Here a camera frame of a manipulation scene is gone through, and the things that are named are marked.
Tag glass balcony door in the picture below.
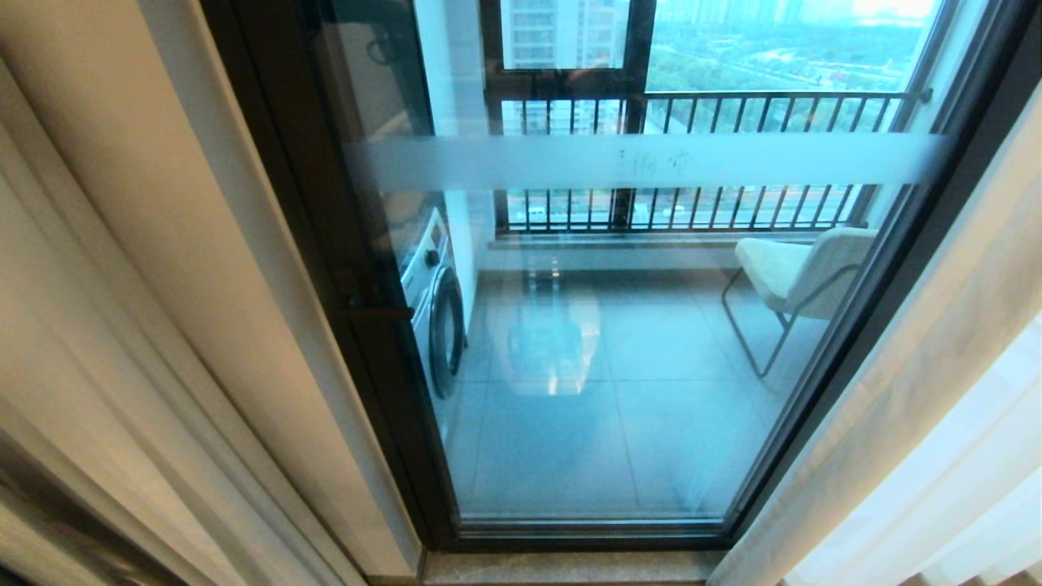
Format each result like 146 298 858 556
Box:
201 0 1042 553

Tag black metal balcony railing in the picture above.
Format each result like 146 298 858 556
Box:
486 89 934 237

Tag white washing machine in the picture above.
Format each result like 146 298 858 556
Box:
398 207 469 444

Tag cream chair with metal legs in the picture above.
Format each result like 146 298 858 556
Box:
721 226 880 379

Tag beige curtain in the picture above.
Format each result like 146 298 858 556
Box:
0 0 422 586

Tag white sheer curtain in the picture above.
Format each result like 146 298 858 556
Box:
707 81 1042 586

